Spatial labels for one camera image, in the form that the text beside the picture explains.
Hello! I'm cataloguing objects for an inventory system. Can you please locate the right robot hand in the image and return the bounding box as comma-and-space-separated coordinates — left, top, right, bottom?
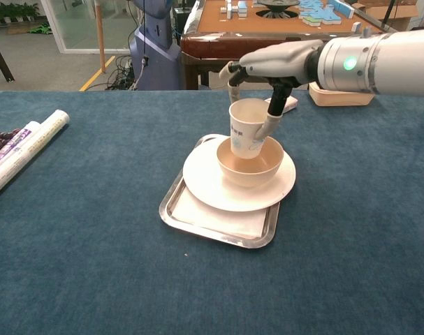
218, 38, 325, 146

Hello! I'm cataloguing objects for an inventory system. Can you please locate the white printed paper cup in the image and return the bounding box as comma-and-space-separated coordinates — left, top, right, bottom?
228, 98, 274, 161

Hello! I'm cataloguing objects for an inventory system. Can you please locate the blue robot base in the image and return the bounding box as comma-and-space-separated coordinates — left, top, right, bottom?
129, 0, 182, 91

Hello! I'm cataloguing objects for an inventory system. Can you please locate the white tissue pack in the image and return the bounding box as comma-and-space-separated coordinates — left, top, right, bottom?
264, 96, 299, 116

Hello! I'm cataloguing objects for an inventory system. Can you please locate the black mahjong table dial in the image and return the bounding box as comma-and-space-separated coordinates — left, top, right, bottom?
255, 0, 301, 18

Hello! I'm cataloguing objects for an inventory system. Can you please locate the cream lidded food container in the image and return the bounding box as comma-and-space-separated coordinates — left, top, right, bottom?
308, 82, 376, 107

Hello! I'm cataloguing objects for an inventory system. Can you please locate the brown mahjong table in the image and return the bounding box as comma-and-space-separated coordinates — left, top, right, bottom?
180, 0, 409, 91

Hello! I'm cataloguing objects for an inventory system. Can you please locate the black tripod stand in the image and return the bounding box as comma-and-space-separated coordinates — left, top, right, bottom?
381, 0, 397, 32

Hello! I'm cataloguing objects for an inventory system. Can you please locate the cream bowl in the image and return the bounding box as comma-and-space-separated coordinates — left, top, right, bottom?
217, 135, 285, 188

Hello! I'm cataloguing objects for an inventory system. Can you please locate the brown cardboard box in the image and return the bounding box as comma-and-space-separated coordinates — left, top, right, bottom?
358, 0, 421, 33

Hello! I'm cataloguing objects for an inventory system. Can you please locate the white round plate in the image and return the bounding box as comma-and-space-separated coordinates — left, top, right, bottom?
182, 137, 298, 213

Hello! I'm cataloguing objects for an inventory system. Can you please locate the white paper napkin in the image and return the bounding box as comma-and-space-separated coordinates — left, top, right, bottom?
170, 186, 271, 240

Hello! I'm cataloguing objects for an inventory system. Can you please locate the wooden pole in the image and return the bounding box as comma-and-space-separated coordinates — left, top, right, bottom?
94, 0, 107, 74

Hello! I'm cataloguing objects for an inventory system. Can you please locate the stainless steel tray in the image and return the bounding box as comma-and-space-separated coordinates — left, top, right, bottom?
159, 133, 282, 249

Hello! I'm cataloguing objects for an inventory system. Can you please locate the white wrap roll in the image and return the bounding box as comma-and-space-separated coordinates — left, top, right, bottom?
0, 109, 71, 202

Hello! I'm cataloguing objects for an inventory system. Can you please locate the row of potted plants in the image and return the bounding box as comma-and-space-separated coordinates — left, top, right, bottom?
0, 1, 41, 24

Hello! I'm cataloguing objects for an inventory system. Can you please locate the dark table leg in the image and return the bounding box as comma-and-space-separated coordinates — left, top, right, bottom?
0, 29, 15, 83

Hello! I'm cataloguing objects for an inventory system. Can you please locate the purple and white wrap box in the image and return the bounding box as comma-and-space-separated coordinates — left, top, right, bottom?
0, 120, 41, 172

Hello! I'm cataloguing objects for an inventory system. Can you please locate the blue table cloth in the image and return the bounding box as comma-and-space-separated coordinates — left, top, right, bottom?
0, 89, 424, 335

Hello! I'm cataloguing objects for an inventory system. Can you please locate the tangle of floor cables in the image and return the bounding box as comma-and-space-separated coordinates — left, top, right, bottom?
106, 54, 136, 91

